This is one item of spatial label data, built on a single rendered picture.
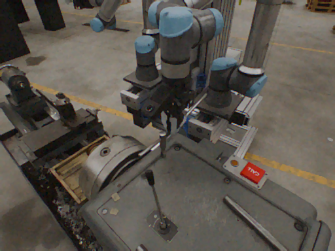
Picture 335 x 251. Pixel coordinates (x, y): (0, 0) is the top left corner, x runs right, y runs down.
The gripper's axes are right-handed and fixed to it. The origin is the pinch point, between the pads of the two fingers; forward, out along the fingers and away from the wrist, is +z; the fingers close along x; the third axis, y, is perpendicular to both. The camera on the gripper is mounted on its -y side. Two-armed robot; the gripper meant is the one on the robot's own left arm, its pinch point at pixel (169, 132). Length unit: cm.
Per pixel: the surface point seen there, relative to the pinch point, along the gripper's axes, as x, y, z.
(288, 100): 4, 281, 134
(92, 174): 16.9, -22.7, 15.6
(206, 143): -7.6, 11.9, 9.4
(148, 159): 3.2, -7.7, 9.6
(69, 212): 51, -34, 75
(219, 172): -18.1, 4.0, 9.5
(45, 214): 107, -49, 135
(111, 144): 20.2, -10.9, 11.3
